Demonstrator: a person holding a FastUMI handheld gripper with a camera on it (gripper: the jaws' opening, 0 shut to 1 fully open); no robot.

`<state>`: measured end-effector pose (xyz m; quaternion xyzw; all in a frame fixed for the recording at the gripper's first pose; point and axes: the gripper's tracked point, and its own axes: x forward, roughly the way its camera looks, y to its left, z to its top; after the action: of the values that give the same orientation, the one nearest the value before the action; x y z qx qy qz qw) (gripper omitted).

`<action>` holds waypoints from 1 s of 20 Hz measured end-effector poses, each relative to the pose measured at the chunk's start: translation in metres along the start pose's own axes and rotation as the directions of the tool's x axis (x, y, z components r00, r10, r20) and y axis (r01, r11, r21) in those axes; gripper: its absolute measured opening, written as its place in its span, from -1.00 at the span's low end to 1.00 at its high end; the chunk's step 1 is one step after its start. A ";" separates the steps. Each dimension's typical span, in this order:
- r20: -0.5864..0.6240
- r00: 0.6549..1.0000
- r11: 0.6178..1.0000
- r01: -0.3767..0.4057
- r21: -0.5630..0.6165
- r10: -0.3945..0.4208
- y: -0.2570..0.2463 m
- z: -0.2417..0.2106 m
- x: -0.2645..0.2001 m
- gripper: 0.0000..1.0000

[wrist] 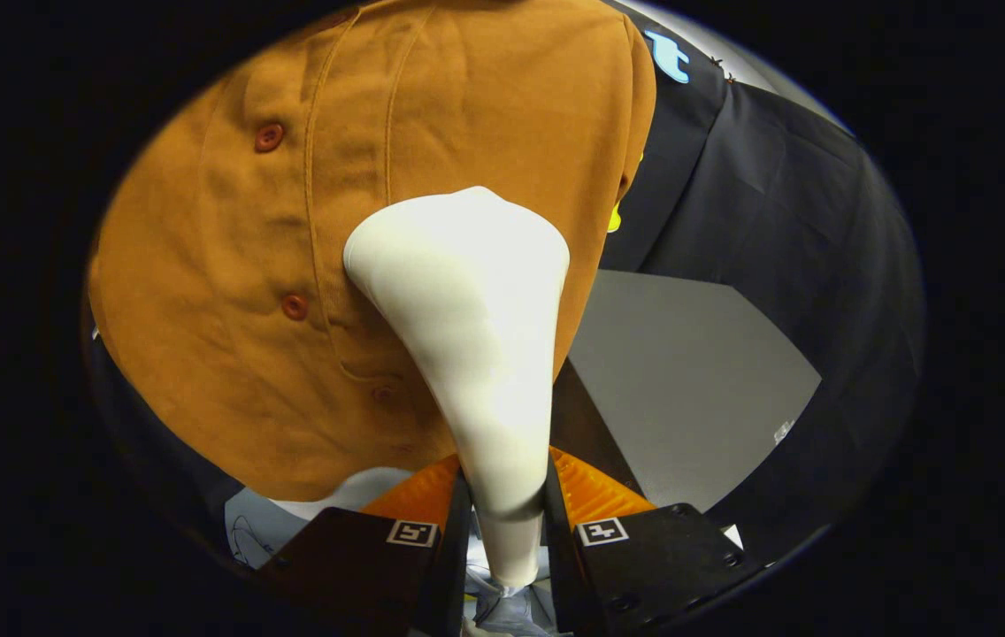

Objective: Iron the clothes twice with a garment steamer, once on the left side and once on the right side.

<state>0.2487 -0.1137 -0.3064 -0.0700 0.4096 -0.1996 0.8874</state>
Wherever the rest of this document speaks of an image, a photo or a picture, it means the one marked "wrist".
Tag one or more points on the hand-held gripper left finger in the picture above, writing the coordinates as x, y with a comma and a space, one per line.
361, 566

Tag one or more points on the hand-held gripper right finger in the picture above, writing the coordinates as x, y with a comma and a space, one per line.
653, 566

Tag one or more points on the white garment steamer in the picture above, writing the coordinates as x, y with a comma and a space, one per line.
476, 310

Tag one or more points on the orange button-up shirt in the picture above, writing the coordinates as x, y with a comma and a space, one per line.
228, 221

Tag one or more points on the white mannequin torso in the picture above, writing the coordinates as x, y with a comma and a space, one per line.
352, 495

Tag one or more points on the grey side table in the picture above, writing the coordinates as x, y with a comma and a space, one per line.
688, 380

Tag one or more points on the black backdrop cloth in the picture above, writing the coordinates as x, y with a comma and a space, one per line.
777, 221

